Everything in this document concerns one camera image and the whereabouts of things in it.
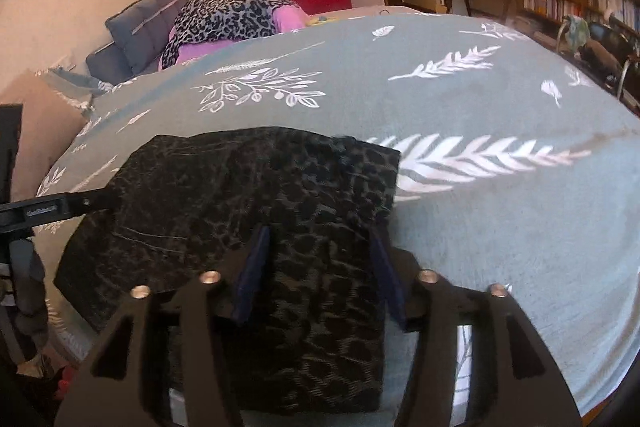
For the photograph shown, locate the black metal chair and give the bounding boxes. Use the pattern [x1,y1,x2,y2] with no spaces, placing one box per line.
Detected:
[555,10,639,106]

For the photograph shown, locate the pink purple blanket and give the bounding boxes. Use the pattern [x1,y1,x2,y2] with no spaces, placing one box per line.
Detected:
[158,0,312,70]

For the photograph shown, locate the yellow blue toy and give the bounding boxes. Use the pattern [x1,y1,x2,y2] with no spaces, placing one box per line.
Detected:
[306,15,337,27]

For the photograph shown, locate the blue padded headboard cushion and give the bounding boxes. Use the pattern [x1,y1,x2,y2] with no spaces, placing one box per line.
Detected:
[86,0,189,84]

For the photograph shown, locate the beige pillow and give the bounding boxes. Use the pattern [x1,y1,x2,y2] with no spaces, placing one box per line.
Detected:
[1,69,88,202]

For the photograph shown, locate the leopard print garment pile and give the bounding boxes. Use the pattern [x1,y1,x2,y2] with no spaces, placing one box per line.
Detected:
[160,0,298,68]

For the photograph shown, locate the teal leaf print bedspread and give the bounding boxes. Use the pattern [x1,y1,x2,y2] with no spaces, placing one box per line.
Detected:
[38,14,639,412]

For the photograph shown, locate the dark leopard print pants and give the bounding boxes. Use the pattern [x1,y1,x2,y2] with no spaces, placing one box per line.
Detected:
[54,127,400,414]

